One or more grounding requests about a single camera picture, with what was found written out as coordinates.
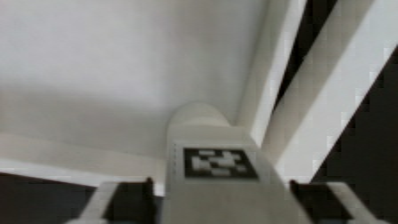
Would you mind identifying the white U-shaped obstacle fence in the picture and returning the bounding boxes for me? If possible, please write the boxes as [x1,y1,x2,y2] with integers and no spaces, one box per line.
[263,0,398,183]

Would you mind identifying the white square tabletop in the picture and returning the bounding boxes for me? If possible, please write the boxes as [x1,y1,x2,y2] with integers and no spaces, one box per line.
[0,0,309,198]

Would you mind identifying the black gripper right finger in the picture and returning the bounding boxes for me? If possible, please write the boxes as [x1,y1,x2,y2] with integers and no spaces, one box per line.
[289,180,389,224]

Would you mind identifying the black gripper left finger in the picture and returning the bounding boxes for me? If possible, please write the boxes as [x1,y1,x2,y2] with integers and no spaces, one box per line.
[64,178,156,224]

